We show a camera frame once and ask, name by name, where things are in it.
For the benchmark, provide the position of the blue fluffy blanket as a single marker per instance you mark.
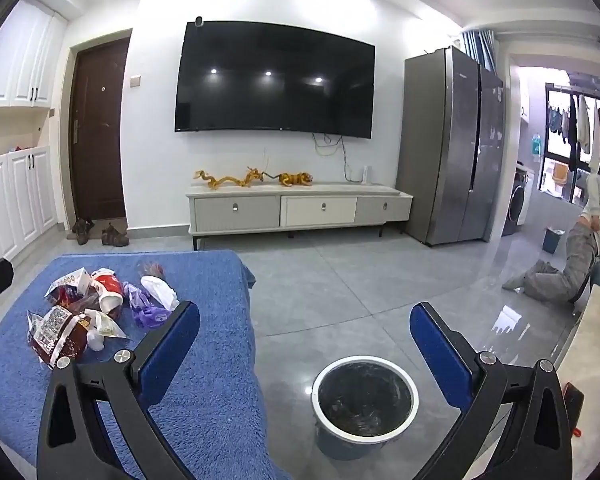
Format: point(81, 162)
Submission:
point(205, 310)

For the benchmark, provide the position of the row of hanging clothes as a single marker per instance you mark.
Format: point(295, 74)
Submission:
point(585, 130)

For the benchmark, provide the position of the black wall television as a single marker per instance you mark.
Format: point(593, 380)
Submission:
point(270, 80)

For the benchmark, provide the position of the wall light switch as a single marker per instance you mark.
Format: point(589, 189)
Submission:
point(135, 80)

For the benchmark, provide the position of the golden dragon figurine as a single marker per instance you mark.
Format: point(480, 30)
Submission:
point(225, 180)

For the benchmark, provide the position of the brown fuzzy scrap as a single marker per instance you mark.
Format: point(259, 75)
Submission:
point(152, 269)

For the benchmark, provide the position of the white grey television stand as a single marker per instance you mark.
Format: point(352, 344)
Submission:
point(235, 210)

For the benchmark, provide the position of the red paper cup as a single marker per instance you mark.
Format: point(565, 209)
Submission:
point(107, 285)

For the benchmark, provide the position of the crumpled white tissue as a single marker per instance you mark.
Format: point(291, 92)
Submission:
point(157, 290)

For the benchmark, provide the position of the red white snack wrapper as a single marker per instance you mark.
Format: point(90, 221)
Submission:
point(75, 280)

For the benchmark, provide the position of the golden tiger figurine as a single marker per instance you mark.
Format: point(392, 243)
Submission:
point(292, 179)

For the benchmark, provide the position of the white rimmed trash bin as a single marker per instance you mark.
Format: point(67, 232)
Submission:
point(365, 400)

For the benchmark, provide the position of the dark brown entrance door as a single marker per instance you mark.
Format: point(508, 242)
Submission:
point(100, 135)

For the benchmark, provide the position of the red packet with white label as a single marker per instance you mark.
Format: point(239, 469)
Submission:
point(70, 345)

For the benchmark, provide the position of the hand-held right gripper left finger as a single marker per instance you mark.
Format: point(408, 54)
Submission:
point(167, 355)

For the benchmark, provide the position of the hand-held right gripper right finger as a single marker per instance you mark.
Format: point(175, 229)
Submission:
point(440, 355)

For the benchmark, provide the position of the white and yellow packet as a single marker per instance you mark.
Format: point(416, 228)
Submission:
point(105, 325)

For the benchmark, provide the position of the grey double-door refrigerator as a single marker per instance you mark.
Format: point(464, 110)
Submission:
point(440, 150)

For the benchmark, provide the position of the purple plastic wrapper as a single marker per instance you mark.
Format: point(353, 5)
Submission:
point(145, 310)

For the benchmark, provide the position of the white wall cabinets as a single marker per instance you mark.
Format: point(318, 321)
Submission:
point(20, 60)

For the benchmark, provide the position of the white bottle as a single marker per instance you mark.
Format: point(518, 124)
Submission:
point(367, 175)

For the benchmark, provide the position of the blue bucket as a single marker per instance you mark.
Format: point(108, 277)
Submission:
point(552, 241)

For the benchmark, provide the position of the blue curtain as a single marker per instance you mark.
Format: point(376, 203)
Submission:
point(480, 50)

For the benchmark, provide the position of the white base cabinets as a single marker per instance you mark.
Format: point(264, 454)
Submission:
point(25, 200)

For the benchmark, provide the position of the grey washing machine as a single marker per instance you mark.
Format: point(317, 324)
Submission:
point(517, 205)

